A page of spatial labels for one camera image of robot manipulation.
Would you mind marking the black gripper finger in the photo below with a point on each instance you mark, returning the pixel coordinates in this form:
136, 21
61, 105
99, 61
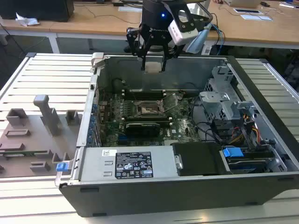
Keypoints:
134, 42
171, 51

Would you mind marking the silver square CPU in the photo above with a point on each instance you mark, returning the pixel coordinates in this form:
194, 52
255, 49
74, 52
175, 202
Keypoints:
153, 67

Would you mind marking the black RAM slot bank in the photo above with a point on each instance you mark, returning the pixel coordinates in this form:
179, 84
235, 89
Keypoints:
149, 119
144, 94

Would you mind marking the CPU socket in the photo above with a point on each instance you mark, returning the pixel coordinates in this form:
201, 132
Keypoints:
148, 108

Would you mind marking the blue expansion slot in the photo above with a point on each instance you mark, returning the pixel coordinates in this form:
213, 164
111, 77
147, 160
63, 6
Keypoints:
123, 140

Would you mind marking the black drive cover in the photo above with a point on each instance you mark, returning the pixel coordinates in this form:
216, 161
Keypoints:
198, 158

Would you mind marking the white paper sheet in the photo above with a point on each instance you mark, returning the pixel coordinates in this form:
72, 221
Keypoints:
128, 9

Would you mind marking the pale blue cloth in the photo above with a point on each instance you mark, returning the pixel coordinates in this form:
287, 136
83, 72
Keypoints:
198, 40

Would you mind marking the small white device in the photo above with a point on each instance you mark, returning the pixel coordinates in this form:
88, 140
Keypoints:
206, 49

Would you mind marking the grey case latch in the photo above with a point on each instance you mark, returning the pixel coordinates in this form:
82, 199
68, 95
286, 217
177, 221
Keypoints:
97, 57

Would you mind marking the silver drive cage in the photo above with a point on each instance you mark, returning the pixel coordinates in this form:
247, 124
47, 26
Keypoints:
215, 102

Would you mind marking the green motherboard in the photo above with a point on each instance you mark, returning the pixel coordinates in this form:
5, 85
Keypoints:
180, 130

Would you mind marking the black graphics card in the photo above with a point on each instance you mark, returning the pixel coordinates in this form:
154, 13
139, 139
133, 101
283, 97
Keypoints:
142, 130

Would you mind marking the white framed tablet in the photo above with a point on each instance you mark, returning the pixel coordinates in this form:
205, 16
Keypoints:
247, 10

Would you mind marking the silver laptop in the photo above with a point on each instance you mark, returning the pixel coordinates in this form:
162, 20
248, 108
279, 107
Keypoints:
243, 2

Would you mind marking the white paper sheets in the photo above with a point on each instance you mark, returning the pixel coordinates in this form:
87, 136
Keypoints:
257, 17

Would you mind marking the black desktop box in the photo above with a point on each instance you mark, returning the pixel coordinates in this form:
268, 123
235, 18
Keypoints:
35, 9

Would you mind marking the black computer mouse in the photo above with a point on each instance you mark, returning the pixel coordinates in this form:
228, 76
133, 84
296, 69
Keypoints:
265, 4

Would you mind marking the crumpled white paper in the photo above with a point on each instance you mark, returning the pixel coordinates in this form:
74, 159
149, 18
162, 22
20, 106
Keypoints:
25, 21

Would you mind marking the blue disk carrier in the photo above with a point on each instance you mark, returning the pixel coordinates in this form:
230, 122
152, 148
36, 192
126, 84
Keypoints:
232, 152

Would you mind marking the black office chair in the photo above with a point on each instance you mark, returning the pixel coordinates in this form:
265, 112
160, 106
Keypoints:
292, 70

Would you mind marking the silver power supply unit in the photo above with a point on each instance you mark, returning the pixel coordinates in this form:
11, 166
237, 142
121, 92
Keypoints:
93, 163

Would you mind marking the grey parts rack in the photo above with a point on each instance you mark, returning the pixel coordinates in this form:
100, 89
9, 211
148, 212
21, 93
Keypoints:
30, 140

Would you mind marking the blue plastic latch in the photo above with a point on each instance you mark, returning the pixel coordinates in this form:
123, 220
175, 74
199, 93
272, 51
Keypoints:
61, 167

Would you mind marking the black PC case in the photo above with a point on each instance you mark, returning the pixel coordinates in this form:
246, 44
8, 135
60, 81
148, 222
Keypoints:
163, 198

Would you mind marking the green RAM stick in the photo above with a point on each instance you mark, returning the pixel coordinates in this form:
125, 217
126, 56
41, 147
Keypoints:
25, 153

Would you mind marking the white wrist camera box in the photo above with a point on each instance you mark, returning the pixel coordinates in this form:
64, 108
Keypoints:
182, 35

